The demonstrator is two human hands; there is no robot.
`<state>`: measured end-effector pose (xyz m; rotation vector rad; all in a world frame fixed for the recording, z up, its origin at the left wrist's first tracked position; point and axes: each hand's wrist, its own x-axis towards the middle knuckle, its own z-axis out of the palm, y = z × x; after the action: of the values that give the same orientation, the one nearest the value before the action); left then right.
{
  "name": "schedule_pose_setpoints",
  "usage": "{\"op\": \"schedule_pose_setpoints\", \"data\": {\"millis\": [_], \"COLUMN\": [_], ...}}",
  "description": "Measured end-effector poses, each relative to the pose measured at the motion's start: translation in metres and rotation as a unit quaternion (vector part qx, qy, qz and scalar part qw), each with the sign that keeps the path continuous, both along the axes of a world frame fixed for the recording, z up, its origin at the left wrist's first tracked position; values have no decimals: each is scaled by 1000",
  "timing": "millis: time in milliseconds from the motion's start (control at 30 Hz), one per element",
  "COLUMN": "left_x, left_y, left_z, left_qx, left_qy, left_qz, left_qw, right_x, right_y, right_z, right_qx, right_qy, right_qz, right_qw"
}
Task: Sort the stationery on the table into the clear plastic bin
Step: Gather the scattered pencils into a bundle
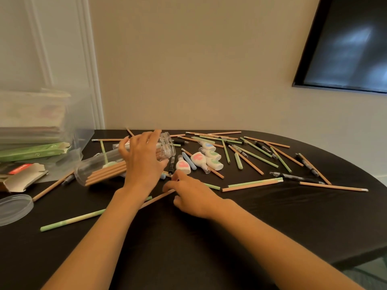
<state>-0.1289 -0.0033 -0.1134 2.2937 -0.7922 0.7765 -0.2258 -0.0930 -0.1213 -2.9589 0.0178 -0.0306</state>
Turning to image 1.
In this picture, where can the person's left hand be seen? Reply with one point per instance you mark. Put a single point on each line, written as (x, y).
(142, 169)

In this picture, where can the person's right hand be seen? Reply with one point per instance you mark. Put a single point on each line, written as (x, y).
(196, 199)

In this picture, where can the clear tube of green pens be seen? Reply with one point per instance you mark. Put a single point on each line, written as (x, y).
(169, 146)

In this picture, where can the white green correction tape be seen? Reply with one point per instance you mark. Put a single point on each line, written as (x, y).
(215, 164)
(211, 154)

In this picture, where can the light green pencil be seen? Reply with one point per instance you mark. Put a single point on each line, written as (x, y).
(255, 182)
(103, 151)
(72, 220)

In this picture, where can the white blue correction tape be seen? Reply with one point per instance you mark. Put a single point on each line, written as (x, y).
(208, 146)

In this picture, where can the green highlighter stick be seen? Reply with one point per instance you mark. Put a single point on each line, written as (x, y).
(202, 140)
(238, 160)

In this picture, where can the cluster of pencils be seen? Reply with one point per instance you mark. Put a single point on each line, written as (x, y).
(246, 160)

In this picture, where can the clear plastic storage bin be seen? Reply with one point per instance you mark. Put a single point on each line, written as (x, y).
(83, 117)

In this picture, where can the green pencil box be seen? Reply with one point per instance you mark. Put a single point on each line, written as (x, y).
(33, 152)

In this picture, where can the black gold pen box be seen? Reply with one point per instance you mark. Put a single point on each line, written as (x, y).
(27, 176)

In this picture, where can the person's right forearm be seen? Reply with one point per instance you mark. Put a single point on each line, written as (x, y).
(287, 247)

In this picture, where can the person's left forearm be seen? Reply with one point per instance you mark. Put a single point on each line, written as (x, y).
(90, 253)

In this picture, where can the round clear plastic lid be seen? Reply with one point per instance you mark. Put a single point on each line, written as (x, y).
(15, 209)

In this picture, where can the black wall television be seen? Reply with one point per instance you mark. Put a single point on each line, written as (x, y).
(347, 45)

